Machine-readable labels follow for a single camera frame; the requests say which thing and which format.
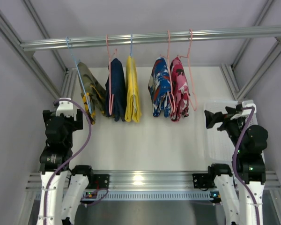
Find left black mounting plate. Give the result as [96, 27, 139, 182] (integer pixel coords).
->
[92, 174, 110, 189]

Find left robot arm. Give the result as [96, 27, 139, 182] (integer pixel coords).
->
[37, 110, 93, 225]

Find navy blue trousers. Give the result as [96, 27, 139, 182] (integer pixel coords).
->
[105, 58, 127, 121]

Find light blue wire hanger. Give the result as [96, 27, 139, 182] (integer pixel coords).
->
[66, 36, 92, 114]

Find pink wire hanger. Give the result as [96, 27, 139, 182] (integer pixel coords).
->
[177, 29, 198, 111]
[105, 34, 117, 116]
[160, 30, 176, 112]

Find aluminium hanging rail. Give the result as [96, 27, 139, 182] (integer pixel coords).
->
[20, 25, 281, 52]

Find purple cable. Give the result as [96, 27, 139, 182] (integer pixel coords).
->
[42, 98, 109, 225]
[232, 105, 260, 225]

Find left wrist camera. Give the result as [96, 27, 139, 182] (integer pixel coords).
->
[54, 98, 74, 118]

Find white perforated plastic basket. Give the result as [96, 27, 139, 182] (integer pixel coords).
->
[203, 99, 266, 165]

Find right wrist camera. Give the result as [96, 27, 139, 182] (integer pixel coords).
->
[231, 100, 257, 120]

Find yellow trousers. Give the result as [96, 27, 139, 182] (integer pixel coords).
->
[125, 56, 142, 123]

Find pink camouflage trousers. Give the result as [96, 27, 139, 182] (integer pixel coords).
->
[170, 57, 189, 122]

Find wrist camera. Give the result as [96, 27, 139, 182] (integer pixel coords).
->
[54, 98, 74, 118]
[231, 100, 257, 120]

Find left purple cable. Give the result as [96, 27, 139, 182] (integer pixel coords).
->
[42, 98, 109, 225]

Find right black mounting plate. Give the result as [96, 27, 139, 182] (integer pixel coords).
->
[192, 173, 213, 190]

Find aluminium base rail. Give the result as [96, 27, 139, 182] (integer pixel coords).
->
[25, 171, 281, 191]

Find olive camouflage trousers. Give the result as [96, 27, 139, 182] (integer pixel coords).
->
[78, 62, 106, 125]

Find black mounting plate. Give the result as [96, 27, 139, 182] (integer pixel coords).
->
[192, 173, 213, 190]
[92, 174, 110, 189]

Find blue white red trousers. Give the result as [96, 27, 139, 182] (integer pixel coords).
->
[148, 57, 171, 118]

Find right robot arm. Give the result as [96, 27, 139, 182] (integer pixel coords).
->
[204, 103, 268, 225]

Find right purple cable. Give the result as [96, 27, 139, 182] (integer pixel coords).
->
[232, 105, 260, 225]

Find grey slotted cable duct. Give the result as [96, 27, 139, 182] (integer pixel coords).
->
[103, 191, 214, 201]

